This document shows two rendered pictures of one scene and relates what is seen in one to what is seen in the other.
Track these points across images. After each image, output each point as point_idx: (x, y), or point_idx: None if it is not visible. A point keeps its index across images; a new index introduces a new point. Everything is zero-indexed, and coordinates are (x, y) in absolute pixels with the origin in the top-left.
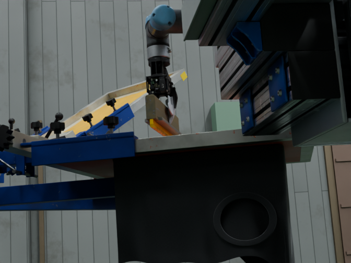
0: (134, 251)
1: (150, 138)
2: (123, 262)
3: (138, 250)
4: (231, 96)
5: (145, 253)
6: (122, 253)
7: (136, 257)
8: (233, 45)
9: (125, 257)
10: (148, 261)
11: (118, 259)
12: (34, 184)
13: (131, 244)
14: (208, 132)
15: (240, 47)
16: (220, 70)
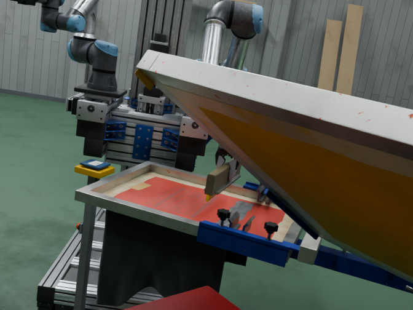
0: (236, 258)
1: (235, 183)
2: (243, 265)
3: (233, 257)
4: (199, 154)
5: (229, 257)
6: (243, 260)
7: (234, 261)
8: (211, 138)
9: (241, 262)
10: (227, 261)
11: (245, 264)
12: (331, 248)
13: (238, 254)
14: (201, 174)
15: (209, 138)
16: (205, 141)
